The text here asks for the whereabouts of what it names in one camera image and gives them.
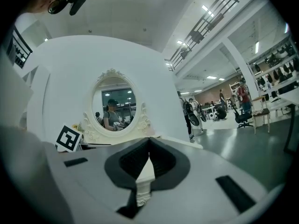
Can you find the wooden top table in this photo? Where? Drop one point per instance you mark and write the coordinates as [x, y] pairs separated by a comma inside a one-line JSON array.
[[261, 112]]

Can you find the white open bookshelf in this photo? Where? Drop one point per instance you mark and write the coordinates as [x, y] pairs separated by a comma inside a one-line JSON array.
[[233, 88]]

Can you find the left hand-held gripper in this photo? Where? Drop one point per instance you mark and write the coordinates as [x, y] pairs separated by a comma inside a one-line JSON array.
[[67, 139]]

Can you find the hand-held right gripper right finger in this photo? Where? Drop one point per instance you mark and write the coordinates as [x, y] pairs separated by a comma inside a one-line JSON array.
[[172, 169]]

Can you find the black metal frame stand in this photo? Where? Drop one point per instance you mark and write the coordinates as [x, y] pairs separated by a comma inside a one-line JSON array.
[[292, 129]]

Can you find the white shelf rack with equipment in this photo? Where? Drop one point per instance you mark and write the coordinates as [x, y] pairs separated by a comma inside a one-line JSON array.
[[275, 74]]

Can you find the black office chair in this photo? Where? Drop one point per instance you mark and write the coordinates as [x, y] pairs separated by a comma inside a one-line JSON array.
[[243, 118]]

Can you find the pink corked perfume bottle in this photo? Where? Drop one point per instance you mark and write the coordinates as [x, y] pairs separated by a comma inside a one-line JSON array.
[[150, 130]]

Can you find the row of black gear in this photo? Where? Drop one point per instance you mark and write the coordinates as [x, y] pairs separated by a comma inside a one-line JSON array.
[[280, 74]]

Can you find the white ornate oval mirror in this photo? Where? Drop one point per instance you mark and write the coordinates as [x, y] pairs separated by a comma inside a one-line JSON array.
[[91, 129]]

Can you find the yellow artificial flower bouquet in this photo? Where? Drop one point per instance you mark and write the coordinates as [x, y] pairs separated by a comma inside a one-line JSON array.
[[75, 126]]

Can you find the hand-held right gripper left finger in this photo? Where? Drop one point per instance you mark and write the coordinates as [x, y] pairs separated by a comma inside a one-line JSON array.
[[121, 169]]

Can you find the person's dark glasses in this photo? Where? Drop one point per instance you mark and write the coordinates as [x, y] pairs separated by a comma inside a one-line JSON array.
[[54, 7]]

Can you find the black head-mounted camera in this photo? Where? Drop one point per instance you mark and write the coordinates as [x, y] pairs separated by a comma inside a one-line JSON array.
[[78, 1]]

